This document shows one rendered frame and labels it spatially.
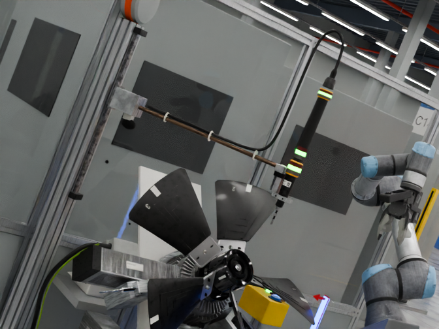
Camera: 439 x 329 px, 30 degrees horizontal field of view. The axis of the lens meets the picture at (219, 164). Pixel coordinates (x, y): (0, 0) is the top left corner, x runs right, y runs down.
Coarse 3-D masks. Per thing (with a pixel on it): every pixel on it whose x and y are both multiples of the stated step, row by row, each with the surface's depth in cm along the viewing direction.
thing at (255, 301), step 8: (248, 288) 304; (256, 288) 305; (248, 296) 303; (256, 296) 300; (264, 296) 297; (240, 304) 305; (248, 304) 302; (256, 304) 298; (264, 304) 295; (272, 304) 294; (280, 304) 296; (248, 312) 301; (256, 312) 297; (264, 312) 294; (272, 312) 295; (280, 312) 297; (264, 320) 294; (272, 320) 296; (280, 320) 298
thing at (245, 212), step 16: (224, 192) 270; (240, 192) 270; (256, 192) 271; (224, 208) 267; (240, 208) 266; (256, 208) 267; (272, 208) 268; (224, 224) 263; (240, 224) 262; (256, 224) 262
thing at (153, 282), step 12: (156, 288) 225; (168, 288) 228; (180, 288) 232; (192, 288) 237; (156, 300) 226; (168, 300) 229; (180, 300) 233; (192, 300) 239; (156, 312) 226; (168, 312) 230; (180, 312) 236; (156, 324) 227; (168, 324) 232
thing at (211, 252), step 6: (204, 240) 249; (210, 240) 249; (198, 246) 249; (204, 246) 249; (216, 246) 250; (192, 252) 249; (198, 252) 250; (210, 252) 250; (216, 252) 250; (192, 258) 250; (204, 258) 250; (210, 258) 250; (198, 264) 250; (204, 264) 250
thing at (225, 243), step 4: (220, 240) 260; (224, 240) 260; (228, 240) 260; (232, 240) 259; (236, 240) 259; (240, 240) 258; (220, 244) 259; (224, 244) 259; (228, 244) 259; (232, 244) 258; (236, 244) 258; (240, 244) 258; (244, 244) 257; (224, 248) 258; (228, 248) 258; (236, 248) 257; (244, 248) 256; (220, 252) 257
